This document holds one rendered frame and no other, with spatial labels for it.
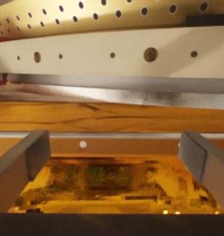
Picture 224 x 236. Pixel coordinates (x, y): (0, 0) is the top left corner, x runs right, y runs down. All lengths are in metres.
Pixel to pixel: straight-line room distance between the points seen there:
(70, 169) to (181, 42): 0.23
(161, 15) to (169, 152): 0.19
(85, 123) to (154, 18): 0.17
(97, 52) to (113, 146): 0.14
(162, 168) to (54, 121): 0.18
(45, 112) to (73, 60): 0.09
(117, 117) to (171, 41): 0.12
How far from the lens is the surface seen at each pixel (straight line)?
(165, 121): 0.27
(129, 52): 0.20
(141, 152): 0.28
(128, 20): 0.25
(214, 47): 0.20
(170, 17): 0.24
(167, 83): 0.25
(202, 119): 0.29
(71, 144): 0.28
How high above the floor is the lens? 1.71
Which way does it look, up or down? 16 degrees up
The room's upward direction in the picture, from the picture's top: 179 degrees counter-clockwise
